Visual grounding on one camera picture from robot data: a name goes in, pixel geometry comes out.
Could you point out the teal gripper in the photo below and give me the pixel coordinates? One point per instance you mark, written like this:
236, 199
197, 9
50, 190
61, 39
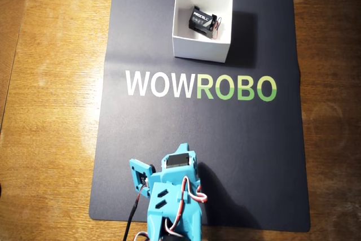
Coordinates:
178, 162

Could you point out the black WOWROBO mat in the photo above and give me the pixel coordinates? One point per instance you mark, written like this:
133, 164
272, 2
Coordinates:
225, 139

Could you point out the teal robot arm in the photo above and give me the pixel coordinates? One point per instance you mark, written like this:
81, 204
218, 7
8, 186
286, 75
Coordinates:
158, 212

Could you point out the white open cardboard box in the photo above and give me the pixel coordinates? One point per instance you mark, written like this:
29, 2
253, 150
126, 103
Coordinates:
200, 50

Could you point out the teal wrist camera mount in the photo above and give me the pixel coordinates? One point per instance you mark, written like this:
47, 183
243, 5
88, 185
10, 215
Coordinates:
135, 164

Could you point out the small black battery pack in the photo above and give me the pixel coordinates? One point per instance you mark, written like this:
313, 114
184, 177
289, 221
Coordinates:
201, 19

